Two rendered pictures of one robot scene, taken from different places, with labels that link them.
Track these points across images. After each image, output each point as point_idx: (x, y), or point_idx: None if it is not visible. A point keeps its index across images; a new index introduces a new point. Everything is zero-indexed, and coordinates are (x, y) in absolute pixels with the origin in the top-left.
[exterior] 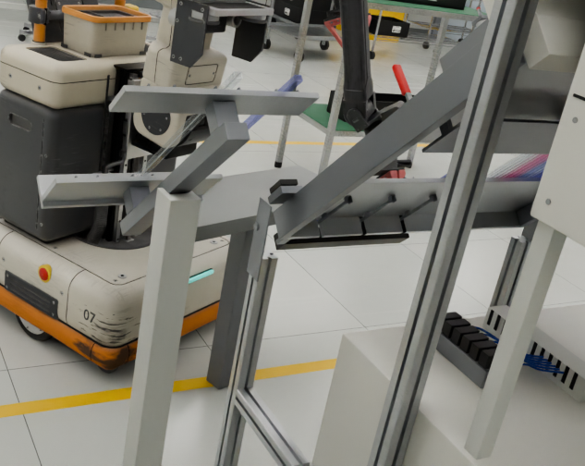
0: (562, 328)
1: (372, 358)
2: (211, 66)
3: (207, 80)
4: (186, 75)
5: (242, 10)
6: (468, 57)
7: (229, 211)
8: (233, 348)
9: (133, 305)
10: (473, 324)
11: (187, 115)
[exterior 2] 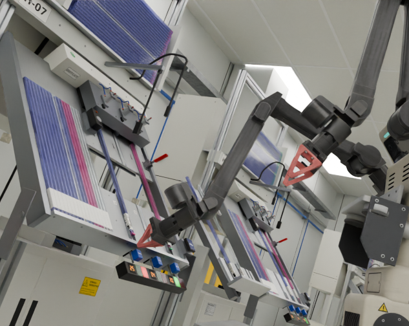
0: (0, 232)
1: (97, 260)
2: (377, 274)
3: (376, 290)
4: (367, 281)
5: (349, 204)
6: None
7: (240, 325)
8: None
9: None
10: (55, 249)
11: (345, 310)
